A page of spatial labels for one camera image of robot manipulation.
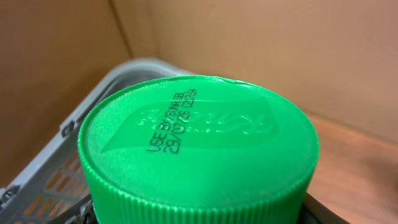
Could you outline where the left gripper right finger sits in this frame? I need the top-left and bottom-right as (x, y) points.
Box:
(298, 193), (349, 224)

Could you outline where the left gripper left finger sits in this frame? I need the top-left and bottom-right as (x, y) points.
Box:
(47, 194), (96, 224)

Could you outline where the green lid stock jar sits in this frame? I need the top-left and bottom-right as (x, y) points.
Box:
(77, 75), (320, 223)

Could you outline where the grey plastic shopping basket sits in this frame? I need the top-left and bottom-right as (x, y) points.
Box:
(1, 58), (188, 224)

